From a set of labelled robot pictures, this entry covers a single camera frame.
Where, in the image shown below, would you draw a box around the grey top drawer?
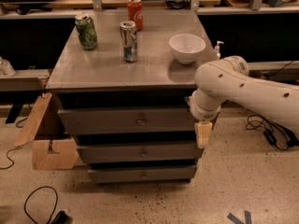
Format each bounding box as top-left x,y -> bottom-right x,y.
58,106 -> 194,135

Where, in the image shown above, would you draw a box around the grey drawer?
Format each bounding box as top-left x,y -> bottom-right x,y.
77,142 -> 203,163
88,165 -> 197,184
58,106 -> 194,135

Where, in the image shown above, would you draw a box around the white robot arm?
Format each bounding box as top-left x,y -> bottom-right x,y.
188,56 -> 299,133

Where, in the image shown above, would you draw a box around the grey bottom drawer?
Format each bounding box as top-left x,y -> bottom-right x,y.
88,165 -> 197,184

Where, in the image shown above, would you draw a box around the grey drawer cabinet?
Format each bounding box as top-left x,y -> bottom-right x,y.
47,10 -> 216,171

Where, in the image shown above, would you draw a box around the grey middle drawer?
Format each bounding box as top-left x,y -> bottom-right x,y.
77,142 -> 203,163

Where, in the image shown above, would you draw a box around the white pump bottle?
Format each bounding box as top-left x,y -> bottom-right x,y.
214,41 -> 224,60

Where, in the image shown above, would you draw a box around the white bowl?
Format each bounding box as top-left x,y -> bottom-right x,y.
168,34 -> 206,64

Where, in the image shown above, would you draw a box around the silver blue energy can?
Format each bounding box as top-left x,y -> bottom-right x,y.
120,21 -> 137,63

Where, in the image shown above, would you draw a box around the orange red soda can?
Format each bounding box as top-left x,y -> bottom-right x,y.
127,0 -> 143,31

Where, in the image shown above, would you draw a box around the notched wooden block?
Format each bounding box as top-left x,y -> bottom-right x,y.
32,139 -> 78,170

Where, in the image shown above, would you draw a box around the green soda can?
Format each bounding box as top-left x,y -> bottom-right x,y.
75,13 -> 97,50

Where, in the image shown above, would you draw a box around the wooden board leaning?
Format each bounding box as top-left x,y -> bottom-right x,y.
14,92 -> 52,147

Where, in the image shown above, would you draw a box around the clear plastic object left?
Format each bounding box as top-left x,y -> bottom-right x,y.
0,57 -> 16,77

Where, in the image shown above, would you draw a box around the black cable right floor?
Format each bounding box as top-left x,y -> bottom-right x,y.
245,114 -> 299,151

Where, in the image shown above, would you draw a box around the black coiled cables on desk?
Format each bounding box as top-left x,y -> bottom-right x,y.
164,0 -> 192,11

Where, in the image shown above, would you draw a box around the black floor cable left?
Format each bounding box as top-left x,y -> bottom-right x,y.
23,186 -> 68,224

